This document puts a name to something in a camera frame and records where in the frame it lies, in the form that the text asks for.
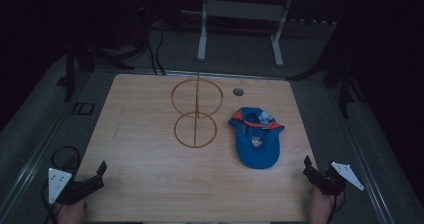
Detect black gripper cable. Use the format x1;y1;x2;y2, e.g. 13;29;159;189
40;145;81;224
327;189;346;224

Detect person's left hand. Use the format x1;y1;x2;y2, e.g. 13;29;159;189
54;198;88;224

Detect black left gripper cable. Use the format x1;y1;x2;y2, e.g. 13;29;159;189
40;145;81;224

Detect person's right hand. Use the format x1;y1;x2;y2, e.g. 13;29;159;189
307;185;345;224

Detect black metal stand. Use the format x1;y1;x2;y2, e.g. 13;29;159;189
285;20;359;120
56;0;151;104

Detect black floor cables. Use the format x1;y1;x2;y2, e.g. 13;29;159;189
145;25;168;77

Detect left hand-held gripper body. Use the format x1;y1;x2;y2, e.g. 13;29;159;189
42;167;105;206

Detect golden wire ring hat stand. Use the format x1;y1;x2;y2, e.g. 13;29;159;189
170;72;224;149

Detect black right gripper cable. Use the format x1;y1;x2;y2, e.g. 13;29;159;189
327;189;346;224

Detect white metal desk frame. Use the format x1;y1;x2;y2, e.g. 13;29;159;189
181;0;334;69

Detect black rectangular floor bracket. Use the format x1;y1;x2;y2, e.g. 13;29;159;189
70;101;96;116

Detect blue and orange cap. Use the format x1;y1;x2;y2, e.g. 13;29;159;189
227;106;286;170

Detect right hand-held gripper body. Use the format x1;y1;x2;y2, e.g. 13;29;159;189
312;161;365;197

